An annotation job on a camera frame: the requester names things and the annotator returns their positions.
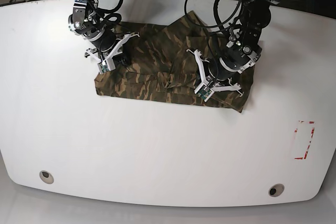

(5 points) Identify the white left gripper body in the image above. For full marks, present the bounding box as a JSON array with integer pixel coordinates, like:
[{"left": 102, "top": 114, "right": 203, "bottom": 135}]
[{"left": 186, "top": 49, "right": 244, "bottom": 97}]

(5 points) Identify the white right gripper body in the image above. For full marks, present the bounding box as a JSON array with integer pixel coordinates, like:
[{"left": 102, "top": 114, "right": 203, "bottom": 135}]
[{"left": 85, "top": 32, "right": 140, "bottom": 71}]

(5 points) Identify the camouflage t-shirt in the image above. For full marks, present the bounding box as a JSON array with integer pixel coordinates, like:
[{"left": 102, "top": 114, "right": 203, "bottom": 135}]
[{"left": 95, "top": 11, "right": 255, "bottom": 112}]

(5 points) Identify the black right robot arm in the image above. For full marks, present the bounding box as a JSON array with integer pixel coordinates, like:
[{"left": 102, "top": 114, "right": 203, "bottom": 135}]
[{"left": 68, "top": 0, "right": 140, "bottom": 74}]

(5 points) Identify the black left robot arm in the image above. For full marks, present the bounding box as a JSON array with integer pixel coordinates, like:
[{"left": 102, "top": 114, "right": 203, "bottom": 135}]
[{"left": 190, "top": 0, "right": 281, "bottom": 101}]

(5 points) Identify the red tape rectangle marking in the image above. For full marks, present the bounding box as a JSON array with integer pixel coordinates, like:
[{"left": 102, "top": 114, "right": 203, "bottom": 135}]
[{"left": 291, "top": 121, "right": 316, "bottom": 160}]

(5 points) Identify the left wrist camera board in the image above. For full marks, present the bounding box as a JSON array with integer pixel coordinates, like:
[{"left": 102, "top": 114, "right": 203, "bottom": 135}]
[{"left": 195, "top": 86, "right": 214, "bottom": 102}]

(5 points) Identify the black loop cable left arm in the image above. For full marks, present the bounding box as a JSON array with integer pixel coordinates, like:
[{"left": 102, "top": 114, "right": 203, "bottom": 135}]
[{"left": 183, "top": 0, "right": 245, "bottom": 29}]

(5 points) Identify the right table cable grommet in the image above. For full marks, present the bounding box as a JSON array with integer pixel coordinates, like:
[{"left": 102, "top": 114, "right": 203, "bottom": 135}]
[{"left": 268, "top": 184, "right": 285, "bottom": 197}]

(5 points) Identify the table cable grommet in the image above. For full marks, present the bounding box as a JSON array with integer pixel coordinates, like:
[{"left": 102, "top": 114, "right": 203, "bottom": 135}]
[
  {"left": 268, "top": 184, "right": 285, "bottom": 197},
  {"left": 39, "top": 170, "right": 54, "bottom": 185}
]

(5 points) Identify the left table cable grommet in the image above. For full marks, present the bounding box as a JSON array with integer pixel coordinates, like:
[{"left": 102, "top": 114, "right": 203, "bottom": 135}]
[{"left": 39, "top": 170, "right": 54, "bottom": 185}]

